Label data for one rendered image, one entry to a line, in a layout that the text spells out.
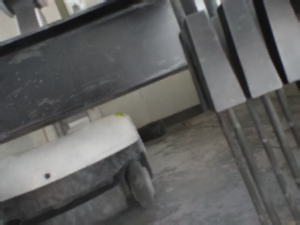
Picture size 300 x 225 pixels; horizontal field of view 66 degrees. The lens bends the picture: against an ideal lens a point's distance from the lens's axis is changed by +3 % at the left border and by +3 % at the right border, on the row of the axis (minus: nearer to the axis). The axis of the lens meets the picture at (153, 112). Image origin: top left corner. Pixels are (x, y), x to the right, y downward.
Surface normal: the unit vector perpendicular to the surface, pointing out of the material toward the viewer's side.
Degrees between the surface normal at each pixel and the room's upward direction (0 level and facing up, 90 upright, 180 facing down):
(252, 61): 90
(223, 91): 90
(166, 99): 90
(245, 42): 90
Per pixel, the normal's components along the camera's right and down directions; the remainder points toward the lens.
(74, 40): 0.00, 0.02
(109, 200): 0.44, -0.17
